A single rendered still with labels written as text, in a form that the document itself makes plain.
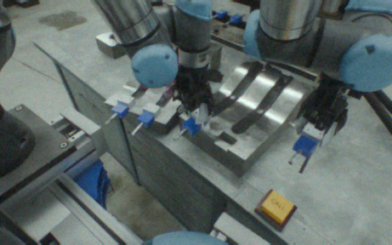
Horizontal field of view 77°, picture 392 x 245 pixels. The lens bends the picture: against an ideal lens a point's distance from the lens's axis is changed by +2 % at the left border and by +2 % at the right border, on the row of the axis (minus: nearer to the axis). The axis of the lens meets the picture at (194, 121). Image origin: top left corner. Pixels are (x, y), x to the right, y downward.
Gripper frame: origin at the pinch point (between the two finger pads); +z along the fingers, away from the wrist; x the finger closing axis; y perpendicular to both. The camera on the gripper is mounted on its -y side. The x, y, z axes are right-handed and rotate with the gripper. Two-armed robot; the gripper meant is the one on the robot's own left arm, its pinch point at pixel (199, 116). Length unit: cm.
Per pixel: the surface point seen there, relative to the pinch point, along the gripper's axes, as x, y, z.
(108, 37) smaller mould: -77, -15, 4
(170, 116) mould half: -11.6, 2.0, 5.9
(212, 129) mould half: 4.9, -0.6, 2.5
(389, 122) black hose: 43, -47, 6
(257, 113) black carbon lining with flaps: 10.2, -17.6, 3.7
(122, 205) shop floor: -46, 19, 91
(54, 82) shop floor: -206, -11, 90
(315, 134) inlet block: 29.6, -12.2, -4.4
